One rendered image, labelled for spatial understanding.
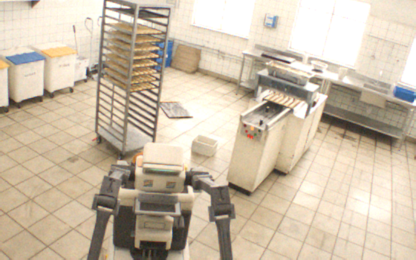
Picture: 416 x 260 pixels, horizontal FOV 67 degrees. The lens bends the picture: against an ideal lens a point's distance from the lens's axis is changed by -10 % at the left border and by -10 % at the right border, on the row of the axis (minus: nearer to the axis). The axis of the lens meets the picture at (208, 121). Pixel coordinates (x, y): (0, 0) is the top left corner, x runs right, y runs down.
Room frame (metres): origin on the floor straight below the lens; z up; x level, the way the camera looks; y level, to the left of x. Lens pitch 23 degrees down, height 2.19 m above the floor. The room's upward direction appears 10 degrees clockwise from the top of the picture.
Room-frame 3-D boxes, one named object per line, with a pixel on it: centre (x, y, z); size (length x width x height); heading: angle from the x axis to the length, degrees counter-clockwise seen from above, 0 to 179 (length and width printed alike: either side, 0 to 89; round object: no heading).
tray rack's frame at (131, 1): (3.78, 0.99, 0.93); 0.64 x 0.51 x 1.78; 51
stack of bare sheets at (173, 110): (5.26, 0.57, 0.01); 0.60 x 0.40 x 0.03; 30
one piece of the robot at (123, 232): (1.93, 0.27, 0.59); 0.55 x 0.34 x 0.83; 102
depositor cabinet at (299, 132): (4.43, -1.06, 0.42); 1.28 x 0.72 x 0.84; 153
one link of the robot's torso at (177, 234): (1.69, 0.16, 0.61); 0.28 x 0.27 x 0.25; 102
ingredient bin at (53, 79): (5.14, 2.68, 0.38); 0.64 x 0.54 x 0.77; 64
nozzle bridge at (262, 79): (4.01, -0.85, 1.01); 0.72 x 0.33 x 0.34; 63
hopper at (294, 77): (4.01, -0.85, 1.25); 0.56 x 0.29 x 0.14; 63
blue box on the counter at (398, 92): (5.72, -3.40, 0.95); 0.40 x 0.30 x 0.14; 69
